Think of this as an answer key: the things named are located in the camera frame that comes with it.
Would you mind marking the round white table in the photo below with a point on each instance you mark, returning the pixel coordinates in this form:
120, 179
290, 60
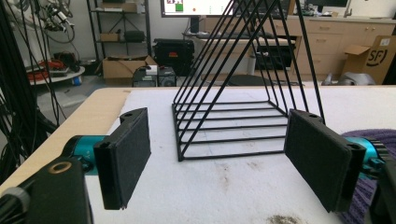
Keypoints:
67, 75

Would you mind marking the black metal shelf unit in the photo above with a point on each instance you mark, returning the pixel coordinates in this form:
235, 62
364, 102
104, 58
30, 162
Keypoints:
146, 31

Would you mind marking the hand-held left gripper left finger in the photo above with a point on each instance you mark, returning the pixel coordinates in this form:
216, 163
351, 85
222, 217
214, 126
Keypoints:
124, 161

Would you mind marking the printed cardboard box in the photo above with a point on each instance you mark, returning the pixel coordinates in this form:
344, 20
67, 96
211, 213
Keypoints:
378, 59

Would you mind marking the black hard case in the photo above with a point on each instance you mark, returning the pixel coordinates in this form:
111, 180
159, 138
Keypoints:
174, 57

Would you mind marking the grey machine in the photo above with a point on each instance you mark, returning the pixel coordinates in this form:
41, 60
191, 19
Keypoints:
355, 79

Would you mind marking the flat cardboard box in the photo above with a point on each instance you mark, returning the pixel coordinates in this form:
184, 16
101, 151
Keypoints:
124, 6

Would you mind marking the open cardboard box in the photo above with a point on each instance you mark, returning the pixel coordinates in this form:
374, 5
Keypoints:
116, 71

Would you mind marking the black round stool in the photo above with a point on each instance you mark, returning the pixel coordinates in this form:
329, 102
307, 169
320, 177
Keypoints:
249, 80

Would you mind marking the black bag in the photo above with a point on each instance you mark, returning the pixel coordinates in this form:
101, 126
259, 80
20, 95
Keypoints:
134, 36

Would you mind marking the computer monitor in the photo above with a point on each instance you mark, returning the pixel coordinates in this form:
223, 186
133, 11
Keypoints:
199, 7

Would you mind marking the purple knitted cloth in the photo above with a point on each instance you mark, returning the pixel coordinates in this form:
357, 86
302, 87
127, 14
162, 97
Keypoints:
383, 137

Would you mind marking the white table mat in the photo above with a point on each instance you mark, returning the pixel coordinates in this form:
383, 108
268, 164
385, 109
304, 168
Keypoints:
218, 186

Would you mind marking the small cardboard box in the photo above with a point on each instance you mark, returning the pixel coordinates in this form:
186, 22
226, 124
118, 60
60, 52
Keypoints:
109, 37

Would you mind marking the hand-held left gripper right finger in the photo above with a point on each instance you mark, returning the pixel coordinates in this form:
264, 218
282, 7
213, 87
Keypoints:
317, 161

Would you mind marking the wooden cabinet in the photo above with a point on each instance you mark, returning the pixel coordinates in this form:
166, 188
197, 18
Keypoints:
330, 37

